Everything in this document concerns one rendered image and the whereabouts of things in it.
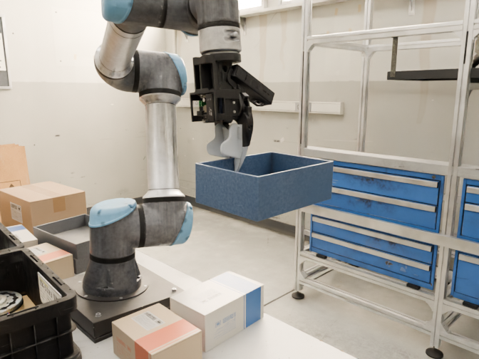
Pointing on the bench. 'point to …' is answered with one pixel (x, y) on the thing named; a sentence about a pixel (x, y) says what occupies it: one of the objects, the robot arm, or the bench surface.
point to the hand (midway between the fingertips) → (237, 165)
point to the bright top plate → (13, 298)
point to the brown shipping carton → (40, 204)
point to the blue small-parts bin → (264, 184)
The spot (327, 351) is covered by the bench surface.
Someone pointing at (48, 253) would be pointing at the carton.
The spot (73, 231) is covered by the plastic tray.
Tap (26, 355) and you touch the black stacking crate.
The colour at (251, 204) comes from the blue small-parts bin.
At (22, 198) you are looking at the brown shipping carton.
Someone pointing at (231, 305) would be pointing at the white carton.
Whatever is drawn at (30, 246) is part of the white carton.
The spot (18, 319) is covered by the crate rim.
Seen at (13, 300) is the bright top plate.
